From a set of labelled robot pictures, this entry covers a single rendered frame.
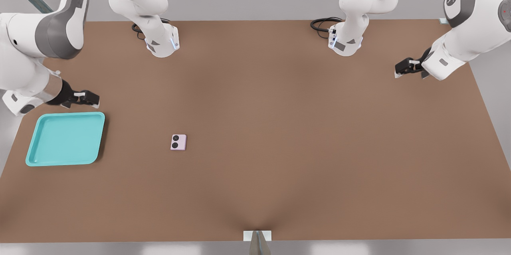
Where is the pale blue-green tray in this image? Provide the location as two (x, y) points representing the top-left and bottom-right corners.
(25, 112), (106, 167)

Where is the pale lilac phone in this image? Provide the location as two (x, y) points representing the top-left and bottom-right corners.
(170, 134), (187, 151)

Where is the black cable loop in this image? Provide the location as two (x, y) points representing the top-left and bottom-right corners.
(310, 17), (344, 40)
(131, 18), (171, 41)

